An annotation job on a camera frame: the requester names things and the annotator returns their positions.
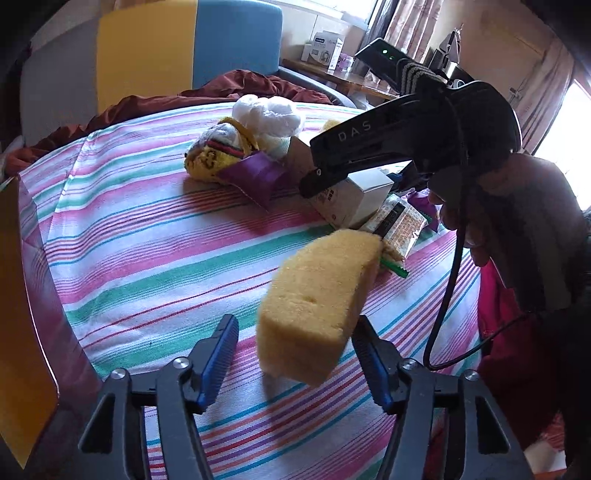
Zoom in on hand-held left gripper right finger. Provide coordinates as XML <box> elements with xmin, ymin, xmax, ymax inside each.
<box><xmin>353</xmin><ymin>315</ymin><xmax>536</xmax><ymax>480</ymax></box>

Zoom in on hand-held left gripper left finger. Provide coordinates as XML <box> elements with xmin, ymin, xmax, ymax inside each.
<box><xmin>76</xmin><ymin>314</ymin><xmax>241</xmax><ymax>480</ymax></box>

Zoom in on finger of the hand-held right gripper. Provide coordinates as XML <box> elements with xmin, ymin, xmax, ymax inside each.
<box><xmin>299</xmin><ymin>161</ymin><xmax>423</xmax><ymax>199</ymax></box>

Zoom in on white carton box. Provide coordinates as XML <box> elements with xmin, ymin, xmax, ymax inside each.
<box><xmin>309</xmin><ymin>170</ymin><xmax>395</xmax><ymax>229</ymax></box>

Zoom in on purple snack packet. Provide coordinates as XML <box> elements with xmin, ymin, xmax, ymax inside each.
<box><xmin>217</xmin><ymin>151</ymin><xmax>289</xmax><ymax>208</ymax></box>
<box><xmin>409</xmin><ymin>189</ymin><xmax>441</xmax><ymax>232</ymax></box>

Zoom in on white plastic bag bundle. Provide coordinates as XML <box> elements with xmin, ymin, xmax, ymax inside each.
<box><xmin>261</xmin><ymin>98</ymin><xmax>304</xmax><ymax>139</ymax></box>
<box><xmin>231</xmin><ymin>94</ymin><xmax>267</xmax><ymax>132</ymax></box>

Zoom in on cracker packet with green edge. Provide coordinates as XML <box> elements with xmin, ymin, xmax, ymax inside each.
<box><xmin>360</xmin><ymin>194</ymin><xmax>428</xmax><ymax>278</ymax></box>

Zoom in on yellow knitted sock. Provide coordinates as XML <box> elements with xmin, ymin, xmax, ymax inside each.
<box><xmin>184</xmin><ymin>117</ymin><xmax>262</xmax><ymax>183</ymax></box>

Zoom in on person's right forearm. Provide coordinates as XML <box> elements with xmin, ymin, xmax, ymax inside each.
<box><xmin>499</xmin><ymin>154</ymin><xmax>591</xmax><ymax>462</ymax></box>

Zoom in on person's right hand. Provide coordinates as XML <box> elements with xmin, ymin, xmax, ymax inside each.
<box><xmin>427</xmin><ymin>154</ymin><xmax>536</xmax><ymax>268</ymax></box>

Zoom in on brown cardboard piece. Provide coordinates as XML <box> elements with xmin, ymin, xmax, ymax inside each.
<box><xmin>285</xmin><ymin>136</ymin><xmax>319</xmax><ymax>172</ymax></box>

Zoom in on wooden desk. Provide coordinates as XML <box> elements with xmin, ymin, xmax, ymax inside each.
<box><xmin>281</xmin><ymin>58</ymin><xmax>402</xmax><ymax>104</ymax></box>

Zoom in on patterned curtain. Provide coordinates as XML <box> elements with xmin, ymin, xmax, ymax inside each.
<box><xmin>383</xmin><ymin>0</ymin><xmax>455</xmax><ymax>58</ymax></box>

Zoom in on maroon blanket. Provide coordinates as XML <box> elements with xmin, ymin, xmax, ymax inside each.
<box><xmin>0</xmin><ymin>69</ymin><xmax>356</xmax><ymax>178</ymax></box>

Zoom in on striped bedsheet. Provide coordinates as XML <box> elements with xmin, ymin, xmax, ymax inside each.
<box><xmin>18</xmin><ymin>99</ymin><xmax>490</xmax><ymax>480</ymax></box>

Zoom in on white printed box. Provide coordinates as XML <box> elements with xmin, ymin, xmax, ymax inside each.
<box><xmin>301</xmin><ymin>30</ymin><xmax>345</xmax><ymax>70</ymax></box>

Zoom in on pink cloth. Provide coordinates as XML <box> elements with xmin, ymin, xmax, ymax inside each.
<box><xmin>478</xmin><ymin>263</ymin><xmax>527</xmax><ymax>365</ymax></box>

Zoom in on grey yellow blue headboard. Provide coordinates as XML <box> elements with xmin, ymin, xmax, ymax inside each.
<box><xmin>18</xmin><ymin>0</ymin><xmax>283</xmax><ymax>148</ymax></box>

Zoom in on black cable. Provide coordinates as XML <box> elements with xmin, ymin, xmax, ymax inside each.
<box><xmin>422</xmin><ymin>83</ymin><xmax>536</xmax><ymax>372</ymax></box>

